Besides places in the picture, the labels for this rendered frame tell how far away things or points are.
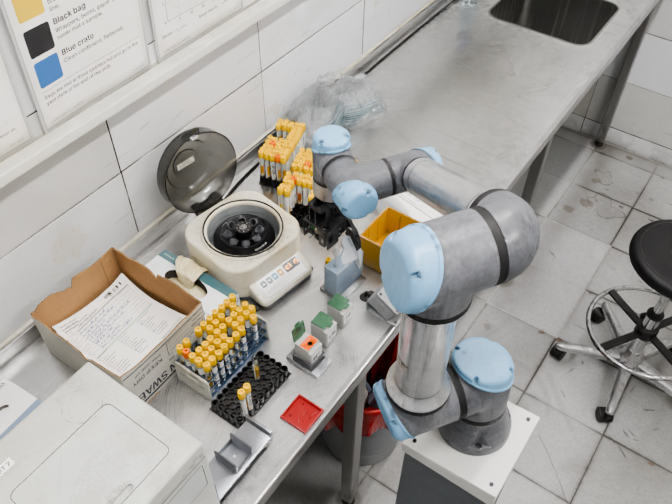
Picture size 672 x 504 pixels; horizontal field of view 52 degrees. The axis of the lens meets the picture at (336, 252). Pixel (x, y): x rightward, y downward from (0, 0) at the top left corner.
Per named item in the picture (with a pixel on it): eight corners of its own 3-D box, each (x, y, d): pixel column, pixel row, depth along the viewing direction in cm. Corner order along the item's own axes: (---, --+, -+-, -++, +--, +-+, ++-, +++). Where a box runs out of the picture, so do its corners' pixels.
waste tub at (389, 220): (400, 285, 173) (404, 259, 165) (357, 262, 178) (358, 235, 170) (428, 254, 180) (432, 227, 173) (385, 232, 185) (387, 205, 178)
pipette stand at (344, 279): (341, 304, 168) (341, 277, 161) (319, 289, 171) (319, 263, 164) (366, 280, 174) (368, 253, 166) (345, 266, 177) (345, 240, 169)
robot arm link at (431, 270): (463, 429, 131) (516, 248, 89) (391, 457, 128) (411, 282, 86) (435, 377, 138) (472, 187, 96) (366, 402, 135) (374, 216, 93)
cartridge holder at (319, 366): (317, 380, 154) (317, 371, 151) (286, 359, 157) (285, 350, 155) (331, 364, 157) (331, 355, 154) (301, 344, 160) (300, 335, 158)
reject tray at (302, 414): (305, 434, 145) (305, 433, 144) (280, 418, 147) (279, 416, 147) (324, 411, 148) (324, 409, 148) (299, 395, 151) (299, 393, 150)
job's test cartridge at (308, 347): (311, 369, 154) (311, 353, 149) (295, 358, 156) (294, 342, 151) (322, 357, 156) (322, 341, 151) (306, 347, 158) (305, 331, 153)
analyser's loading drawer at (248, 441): (205, 521, 130) (202, 510, 126) (180, 501, 133) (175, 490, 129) (273, 440, 142) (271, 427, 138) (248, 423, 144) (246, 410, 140)
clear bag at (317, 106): (324, 168, 202) (324, 116, 189) (270, 154, 206) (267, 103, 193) (354, 119, 219) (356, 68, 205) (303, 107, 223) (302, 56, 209)
